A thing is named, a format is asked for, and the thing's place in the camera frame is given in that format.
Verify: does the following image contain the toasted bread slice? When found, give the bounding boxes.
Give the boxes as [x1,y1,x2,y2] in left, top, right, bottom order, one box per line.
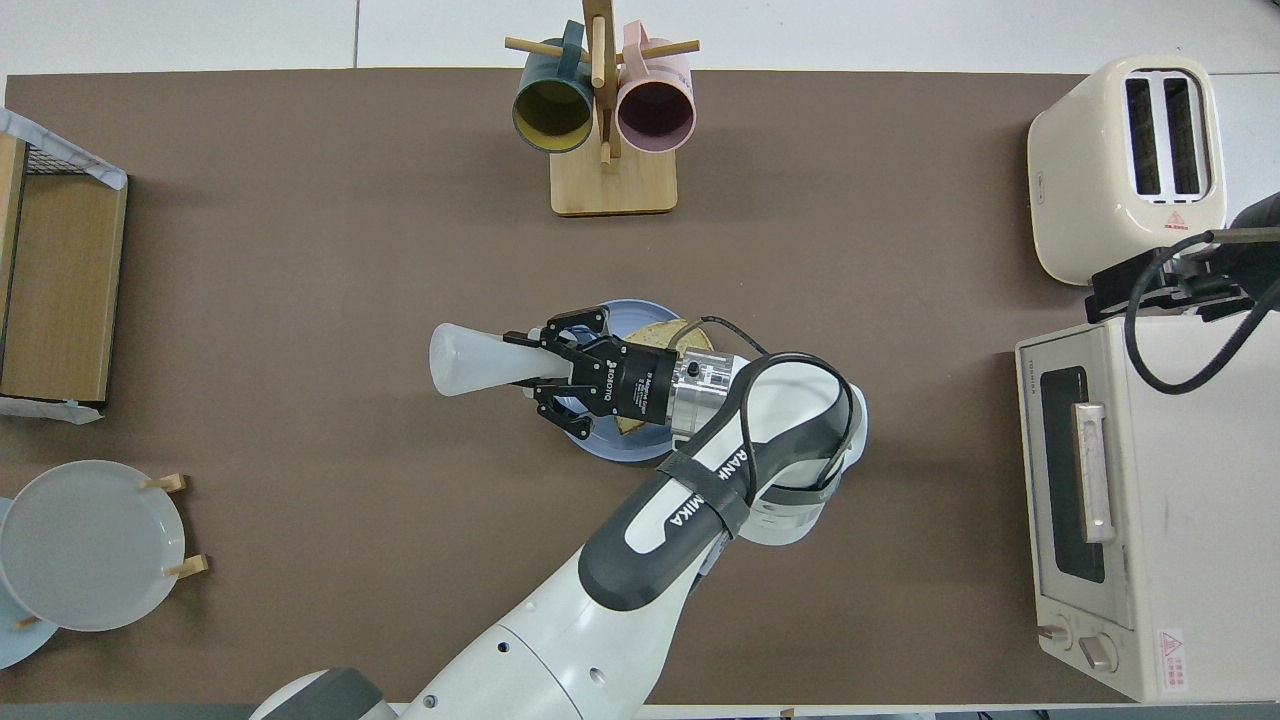
[612,320,715,436]

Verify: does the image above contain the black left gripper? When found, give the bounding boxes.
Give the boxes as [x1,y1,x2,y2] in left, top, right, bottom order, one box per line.
[503,307,683,443]

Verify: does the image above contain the light blue plate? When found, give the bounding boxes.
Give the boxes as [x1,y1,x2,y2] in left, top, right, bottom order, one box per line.
[0,497,59,670]

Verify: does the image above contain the blue round plate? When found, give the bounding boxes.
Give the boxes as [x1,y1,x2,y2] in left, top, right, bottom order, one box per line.
[560,299,716,464]

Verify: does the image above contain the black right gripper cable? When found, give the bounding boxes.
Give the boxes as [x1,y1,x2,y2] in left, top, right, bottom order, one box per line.
[1124,228,1280,395]

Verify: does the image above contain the wooden mug tree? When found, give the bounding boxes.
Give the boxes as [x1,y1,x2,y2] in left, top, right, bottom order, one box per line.
[504,0,701,217]

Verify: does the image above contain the white toaster oven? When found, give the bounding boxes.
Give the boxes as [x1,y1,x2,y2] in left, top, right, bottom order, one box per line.
[1015,312,1280,704]

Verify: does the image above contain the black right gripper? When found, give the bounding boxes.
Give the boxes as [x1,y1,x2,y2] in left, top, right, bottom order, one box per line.
[1086,190,1280,323]

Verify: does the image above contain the wooden plate rack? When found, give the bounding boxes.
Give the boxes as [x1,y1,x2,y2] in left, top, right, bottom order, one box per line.
[12,473,211,631]

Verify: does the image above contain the cream two-slot toaster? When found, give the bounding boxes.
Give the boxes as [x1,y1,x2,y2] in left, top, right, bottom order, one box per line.
[1027,55,1229,287]

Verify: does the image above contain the pink mug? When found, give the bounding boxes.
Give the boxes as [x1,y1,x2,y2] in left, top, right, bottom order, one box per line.
[614,20,697,154]

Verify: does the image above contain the grey plate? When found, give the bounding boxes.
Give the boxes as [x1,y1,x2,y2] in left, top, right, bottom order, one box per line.
[0,459,187,632]

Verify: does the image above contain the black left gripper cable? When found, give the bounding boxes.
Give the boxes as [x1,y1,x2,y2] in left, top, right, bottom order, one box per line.
[685,315,861,481]

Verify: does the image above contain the white patterned cloth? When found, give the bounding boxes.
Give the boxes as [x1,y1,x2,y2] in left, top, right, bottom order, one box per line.
[0,106,129,191]

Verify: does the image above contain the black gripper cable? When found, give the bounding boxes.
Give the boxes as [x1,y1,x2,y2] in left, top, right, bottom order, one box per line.
[685,315,861,481]
[1124,228,1280,395]

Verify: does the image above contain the translucent bottle navy cap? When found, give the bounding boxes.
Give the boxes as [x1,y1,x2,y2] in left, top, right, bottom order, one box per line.
[429,322,576,398]

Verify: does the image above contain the wooden shelf with wire basket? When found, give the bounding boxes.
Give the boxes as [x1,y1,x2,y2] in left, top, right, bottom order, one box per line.
[0,105,129,403]

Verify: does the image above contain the teal mug yellow inside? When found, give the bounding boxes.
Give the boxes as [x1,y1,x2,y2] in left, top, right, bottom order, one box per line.
[511,20,597,154]

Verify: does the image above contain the brown table mat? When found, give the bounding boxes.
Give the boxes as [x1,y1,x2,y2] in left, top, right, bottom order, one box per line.
[0,67,1141,707]

